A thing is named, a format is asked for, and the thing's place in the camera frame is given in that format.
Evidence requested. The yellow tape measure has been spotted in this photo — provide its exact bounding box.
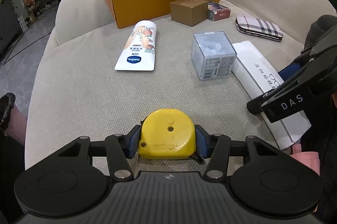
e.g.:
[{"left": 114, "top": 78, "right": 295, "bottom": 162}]
[{"left": 138, "top": 109, "right": 197, "bottom": 160}]

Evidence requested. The plaid case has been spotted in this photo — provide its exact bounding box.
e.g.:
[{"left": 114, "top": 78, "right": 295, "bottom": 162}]
[{"left": 235, "top": 16, "right": 283, "bottom": 42}]

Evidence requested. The clear plastic cube box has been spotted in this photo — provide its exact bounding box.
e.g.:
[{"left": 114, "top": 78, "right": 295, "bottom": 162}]
[{"left": 191, "top": 32, "right": 237, "bottom": 80}]

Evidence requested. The white lotion tube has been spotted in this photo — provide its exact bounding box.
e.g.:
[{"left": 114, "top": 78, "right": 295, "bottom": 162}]
[{"left": 114, "top": 20, "right": 157, "bottom": 71}]

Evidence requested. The playing card box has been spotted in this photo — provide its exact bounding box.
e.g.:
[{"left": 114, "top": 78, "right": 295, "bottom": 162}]
[{"left": 208, "top": 1, "right": 231, "bottom": 21}]

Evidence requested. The gold cardboard box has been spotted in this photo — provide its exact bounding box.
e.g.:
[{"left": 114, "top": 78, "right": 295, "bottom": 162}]
[{"left": 170, "top": 0, "right": 208, "bottom": 27}]

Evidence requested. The black trash bag bin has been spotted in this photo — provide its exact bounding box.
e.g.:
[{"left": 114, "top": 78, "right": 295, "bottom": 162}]
[{"left": 0, "top": 93, "right": 15, "bottom": 132}]

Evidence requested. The dark grey sideboard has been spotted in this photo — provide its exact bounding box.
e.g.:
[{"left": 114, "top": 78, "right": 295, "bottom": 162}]
[{"left": 0, "top": 0, "right": 22, "bottom": 59}]

